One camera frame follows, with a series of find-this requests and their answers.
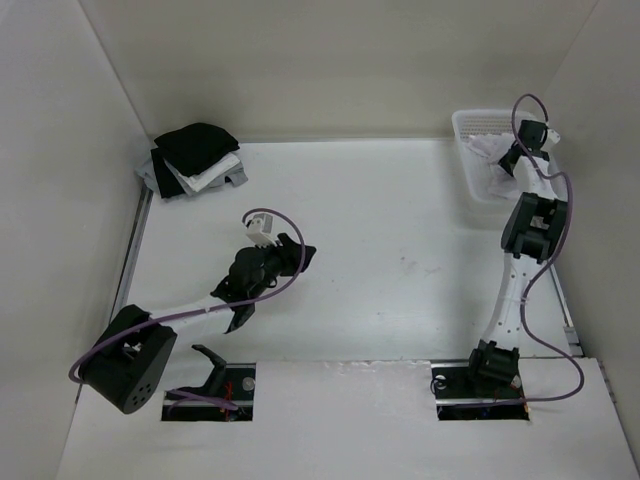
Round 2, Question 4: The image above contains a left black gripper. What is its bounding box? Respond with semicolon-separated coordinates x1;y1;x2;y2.
249;233;314;300

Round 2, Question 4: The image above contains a white tank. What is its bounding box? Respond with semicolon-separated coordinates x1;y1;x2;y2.
165;153;241;195
465;133;519;201

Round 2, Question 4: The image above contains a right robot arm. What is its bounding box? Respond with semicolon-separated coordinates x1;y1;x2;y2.
463;120;568;396

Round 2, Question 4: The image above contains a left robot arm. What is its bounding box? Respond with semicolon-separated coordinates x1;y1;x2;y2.
70;233;317;414

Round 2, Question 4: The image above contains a white folded tank top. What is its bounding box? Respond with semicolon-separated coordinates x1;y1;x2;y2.
165;153;241;195

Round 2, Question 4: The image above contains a lower black folded tank top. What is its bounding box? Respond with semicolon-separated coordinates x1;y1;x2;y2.
151;149;186;200

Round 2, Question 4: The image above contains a black folded tank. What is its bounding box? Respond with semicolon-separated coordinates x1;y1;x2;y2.
151;149;186;200
154;122;240;177

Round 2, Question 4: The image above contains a grey folded tank top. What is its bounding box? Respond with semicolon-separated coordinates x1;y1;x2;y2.
135;157;248;196

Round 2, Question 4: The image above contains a white plastic basket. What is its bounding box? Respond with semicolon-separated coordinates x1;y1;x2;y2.
451;109;519;215

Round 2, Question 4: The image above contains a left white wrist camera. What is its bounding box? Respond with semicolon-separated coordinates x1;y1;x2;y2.
245;212;277;248

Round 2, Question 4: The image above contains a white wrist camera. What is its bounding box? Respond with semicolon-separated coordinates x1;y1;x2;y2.
245;212;277;248
543;128;561;151

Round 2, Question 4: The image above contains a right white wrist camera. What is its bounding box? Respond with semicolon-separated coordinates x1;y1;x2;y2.
543;128;561;151

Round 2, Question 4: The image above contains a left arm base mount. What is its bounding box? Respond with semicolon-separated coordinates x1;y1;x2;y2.
161;363;257;423

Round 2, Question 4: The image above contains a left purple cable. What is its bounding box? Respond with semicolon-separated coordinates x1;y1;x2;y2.
68;208;307;386

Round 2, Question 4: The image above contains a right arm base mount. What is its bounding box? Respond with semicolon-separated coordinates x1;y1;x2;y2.
430;362;529;421

